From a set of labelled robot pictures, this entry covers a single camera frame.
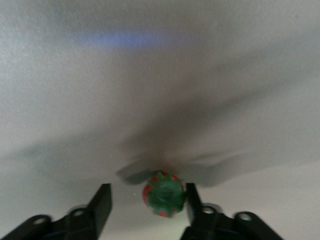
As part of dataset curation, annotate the red toy strawberry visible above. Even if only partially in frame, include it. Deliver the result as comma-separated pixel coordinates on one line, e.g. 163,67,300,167
141,171,187,218

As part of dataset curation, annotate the brown table mat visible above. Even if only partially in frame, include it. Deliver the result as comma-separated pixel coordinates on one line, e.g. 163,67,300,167
0,0,320,240

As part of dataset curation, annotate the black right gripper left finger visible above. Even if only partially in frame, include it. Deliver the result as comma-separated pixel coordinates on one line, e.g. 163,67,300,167
0,183,113,240

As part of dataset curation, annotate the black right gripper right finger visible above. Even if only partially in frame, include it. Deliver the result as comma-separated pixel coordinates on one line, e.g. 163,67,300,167
179,182,286,240

